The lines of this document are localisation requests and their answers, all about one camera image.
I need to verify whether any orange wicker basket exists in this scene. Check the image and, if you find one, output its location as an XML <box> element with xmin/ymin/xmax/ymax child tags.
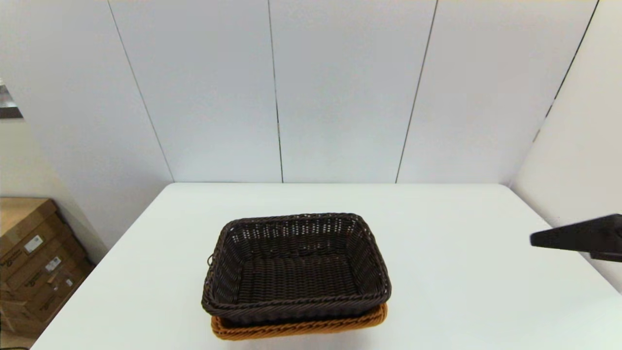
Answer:
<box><xmin>210</xmin><ymin>302</ymin><xmax>388</xmax><ymax>340</ymax></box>

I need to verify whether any brown cardboard box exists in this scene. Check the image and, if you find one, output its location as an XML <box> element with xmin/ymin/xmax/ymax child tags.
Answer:
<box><xmin>0</xmin><ymin>260</ymin><xmax>95</xmax><ymax>336</ymax></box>
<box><xmin>0</xmin><ymin>197</ymin><xmax>69</xmax><ymax>265</ymax></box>
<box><xmin>0</xmin><ymin>233</ymin><xmax>86</xmax><ymax>297</ymax></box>

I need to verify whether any grey metal background fixture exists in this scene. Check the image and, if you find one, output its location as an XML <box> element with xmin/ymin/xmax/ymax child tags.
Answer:
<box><xmin>0</xmin><ymin>80</ymin><xmax>24</xmax><ymax>120</ymax></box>

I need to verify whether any dark brown wicker basket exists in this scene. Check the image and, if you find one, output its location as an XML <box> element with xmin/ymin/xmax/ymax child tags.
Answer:
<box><xmin>201</xmin><ymin>212</ymin><xmax>392</xmax><ymax>326</ymax></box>

